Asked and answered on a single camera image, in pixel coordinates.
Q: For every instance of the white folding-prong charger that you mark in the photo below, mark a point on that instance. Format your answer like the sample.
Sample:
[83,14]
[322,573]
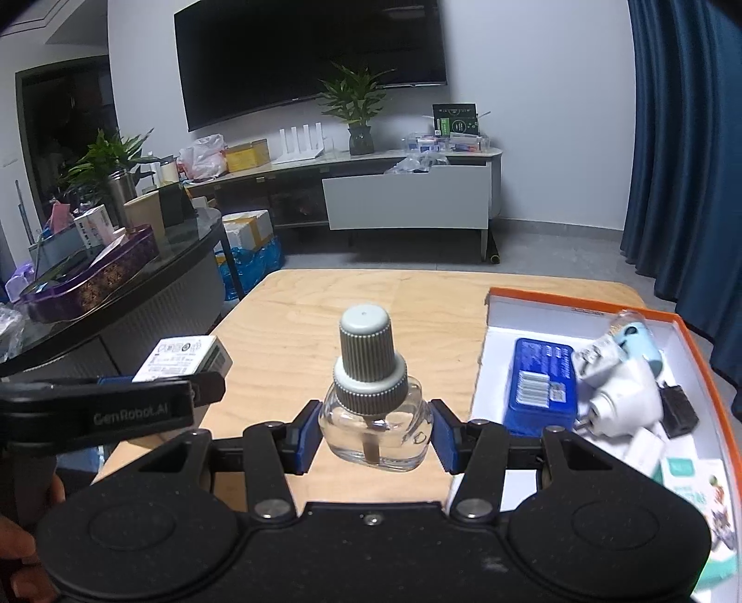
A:
[595,362]

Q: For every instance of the dark blue curtain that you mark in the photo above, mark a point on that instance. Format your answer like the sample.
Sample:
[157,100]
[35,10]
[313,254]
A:
[683,224]

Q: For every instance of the green white snack carton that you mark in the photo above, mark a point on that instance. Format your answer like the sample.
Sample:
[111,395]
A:
[704,483]

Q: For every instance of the person's left hand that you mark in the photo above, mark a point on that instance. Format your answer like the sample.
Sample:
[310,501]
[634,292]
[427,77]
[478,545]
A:
[23,579]

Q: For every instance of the clear liquid refill bottle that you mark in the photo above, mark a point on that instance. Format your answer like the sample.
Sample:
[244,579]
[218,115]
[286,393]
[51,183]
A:
[374,413]

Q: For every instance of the black green display box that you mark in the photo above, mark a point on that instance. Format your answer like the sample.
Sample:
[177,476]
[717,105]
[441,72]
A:
[455,119]

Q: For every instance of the yellow cardboard box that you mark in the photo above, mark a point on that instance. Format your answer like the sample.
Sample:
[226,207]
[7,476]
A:
[248,155]

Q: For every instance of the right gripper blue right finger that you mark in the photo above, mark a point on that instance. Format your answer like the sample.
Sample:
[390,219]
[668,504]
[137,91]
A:
[452,439]

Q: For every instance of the black round side table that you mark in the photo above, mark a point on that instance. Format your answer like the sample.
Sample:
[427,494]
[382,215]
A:
[181,292]

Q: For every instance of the white tv cabinet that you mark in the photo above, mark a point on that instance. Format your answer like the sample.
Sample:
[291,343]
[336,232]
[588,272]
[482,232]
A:
[348,193]

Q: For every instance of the white round plug-in device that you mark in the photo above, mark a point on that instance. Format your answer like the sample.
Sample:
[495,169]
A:
[628,401]

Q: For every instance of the white two-prong charger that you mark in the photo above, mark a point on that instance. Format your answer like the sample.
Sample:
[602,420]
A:
[645,451]

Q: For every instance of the blue tin box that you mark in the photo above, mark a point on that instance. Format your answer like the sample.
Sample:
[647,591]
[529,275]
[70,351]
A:
[542,390]

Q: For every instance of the white plastic bag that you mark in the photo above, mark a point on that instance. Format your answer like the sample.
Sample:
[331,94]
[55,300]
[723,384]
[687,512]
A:
[203,159]

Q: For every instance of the orange white cardboard box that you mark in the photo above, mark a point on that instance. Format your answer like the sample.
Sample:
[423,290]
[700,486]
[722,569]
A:
[514,314]

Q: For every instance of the black two-prong charger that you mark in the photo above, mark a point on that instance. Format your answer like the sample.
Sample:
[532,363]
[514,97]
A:
[679,418]

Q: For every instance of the white yellow-taped carton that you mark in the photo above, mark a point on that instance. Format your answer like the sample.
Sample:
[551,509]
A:
[248,230]

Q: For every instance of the potted green plant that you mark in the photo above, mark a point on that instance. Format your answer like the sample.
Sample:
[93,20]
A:
[108,154]
[355,97]

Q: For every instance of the white barcode carton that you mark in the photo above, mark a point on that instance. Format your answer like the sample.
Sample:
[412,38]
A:
[183,356]

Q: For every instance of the white wifi router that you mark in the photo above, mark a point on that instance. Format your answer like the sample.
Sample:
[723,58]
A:
[299,145]

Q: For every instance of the purple patterned tray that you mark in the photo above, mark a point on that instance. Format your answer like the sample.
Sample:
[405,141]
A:
[98,281]

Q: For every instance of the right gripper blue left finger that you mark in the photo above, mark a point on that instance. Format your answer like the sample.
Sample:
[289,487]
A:
[303,439]

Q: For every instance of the light blue cylindrical bottle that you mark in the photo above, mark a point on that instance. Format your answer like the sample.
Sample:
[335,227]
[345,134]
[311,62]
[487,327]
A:
[630,331]

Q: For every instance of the stainless steel tumbler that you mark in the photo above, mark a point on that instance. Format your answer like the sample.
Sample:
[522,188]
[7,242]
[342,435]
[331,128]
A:
[121,190]

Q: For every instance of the wall-mounted black television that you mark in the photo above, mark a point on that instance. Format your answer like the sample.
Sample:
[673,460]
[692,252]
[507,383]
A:
[238,57]

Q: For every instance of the blue plastic bag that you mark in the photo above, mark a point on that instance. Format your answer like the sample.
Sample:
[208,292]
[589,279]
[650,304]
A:
[252,266]

